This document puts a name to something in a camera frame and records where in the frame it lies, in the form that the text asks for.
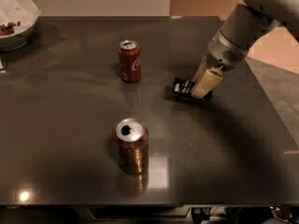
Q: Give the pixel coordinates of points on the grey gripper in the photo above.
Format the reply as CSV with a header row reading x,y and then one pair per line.
x,y
224,54

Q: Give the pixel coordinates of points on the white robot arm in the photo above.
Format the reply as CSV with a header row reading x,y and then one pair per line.
x,y
254,18

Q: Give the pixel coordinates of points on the white bowl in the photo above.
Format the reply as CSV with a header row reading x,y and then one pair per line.
x,y
24,14

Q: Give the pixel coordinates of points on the red coca-cola can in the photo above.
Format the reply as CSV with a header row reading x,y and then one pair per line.
x,y
129,56

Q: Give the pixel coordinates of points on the orange soda can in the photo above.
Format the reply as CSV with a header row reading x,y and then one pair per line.
x,y
132,142

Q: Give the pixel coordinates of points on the black rxbar chocolate wrapper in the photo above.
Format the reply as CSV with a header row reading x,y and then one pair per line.
x,y
183,88

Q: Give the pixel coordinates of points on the red berries in bowl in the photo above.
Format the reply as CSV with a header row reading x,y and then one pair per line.
x,y
9,28

